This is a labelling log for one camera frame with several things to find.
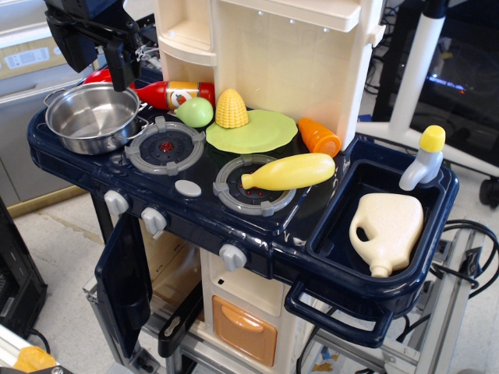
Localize orange toy carrot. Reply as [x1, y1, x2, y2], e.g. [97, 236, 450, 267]
[298, 118, 342, 157]

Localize cream toy jug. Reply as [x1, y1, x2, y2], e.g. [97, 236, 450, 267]
[349, 193, 423, 278]

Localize grey oval button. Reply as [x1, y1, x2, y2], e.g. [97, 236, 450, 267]
[174, 179, 202, 198]

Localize middle grey stove knob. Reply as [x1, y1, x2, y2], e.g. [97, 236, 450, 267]
[141, 207, 167, 240]

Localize navy towel bar handle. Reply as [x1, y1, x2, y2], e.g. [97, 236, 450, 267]
[284, 280, 394, 348]

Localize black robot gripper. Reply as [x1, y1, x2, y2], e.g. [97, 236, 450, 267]
[45, 1, 142, 92]

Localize grey stove knob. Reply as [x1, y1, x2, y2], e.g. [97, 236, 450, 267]
[104, 190, 129, 217]
[141, 207, 167, 240]
[218, 243, 248, 273]

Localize green toy pear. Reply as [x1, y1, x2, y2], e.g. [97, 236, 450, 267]
[174, 97, 214, 128]

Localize right grey burner ring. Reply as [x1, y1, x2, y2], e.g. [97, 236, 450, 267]
[212, 153, 299, 217]

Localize white stand pole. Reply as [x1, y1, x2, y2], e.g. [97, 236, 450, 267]
[357, 1, 498, 177]

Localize yellow toy banana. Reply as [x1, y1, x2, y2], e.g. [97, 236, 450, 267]
[241, 153, 335, 191]

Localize navy toy kitchen countertop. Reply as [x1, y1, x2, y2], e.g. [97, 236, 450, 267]
[26, 60, 460, 321]

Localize red ketchup bottle toy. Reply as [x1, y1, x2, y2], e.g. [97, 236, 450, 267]
[134, 81, 215, 110]

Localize navy oven door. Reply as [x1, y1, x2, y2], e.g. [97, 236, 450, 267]
[94, 214, 153, 358]

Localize green toy plate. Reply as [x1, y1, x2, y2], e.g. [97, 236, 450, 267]
[206, 110, 298, 154]

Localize left grey burner ring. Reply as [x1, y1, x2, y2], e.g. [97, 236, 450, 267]
[123, 115, 207, 177]

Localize orange toy drawer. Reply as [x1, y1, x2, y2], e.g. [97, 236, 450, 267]
[212, 296, 278, 367]

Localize black box left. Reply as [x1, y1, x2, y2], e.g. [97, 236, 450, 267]
[1, 204, 48, 338]

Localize left grey stove knob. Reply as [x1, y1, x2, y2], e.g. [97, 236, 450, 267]
[104, 190, 129, 217]

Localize grey yellow toy faucet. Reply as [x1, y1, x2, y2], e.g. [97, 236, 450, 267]
[398, 125, 446, 191]

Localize black cable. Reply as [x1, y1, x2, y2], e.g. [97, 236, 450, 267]
[428, 219, 499, 301]

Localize yellow toy corn cob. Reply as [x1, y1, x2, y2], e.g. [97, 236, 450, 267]
[215, 89, 250, 129]

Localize cream toy kitchen back panel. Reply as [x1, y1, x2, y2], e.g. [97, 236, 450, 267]
[154, 0, 384, 147]

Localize grey burner ring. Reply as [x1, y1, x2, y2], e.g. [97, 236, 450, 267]
[212, 153, 299, 217]
[123, 115, 207, 177]

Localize cardboard box with label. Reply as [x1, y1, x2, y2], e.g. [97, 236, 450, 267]
[1, 37, 66, 79]

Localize right grey stove knob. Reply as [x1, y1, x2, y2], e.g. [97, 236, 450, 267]
[218, 243, 248, 273]

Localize stainless steel pot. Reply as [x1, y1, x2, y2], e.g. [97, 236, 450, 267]
[44, 82, 150, 155]

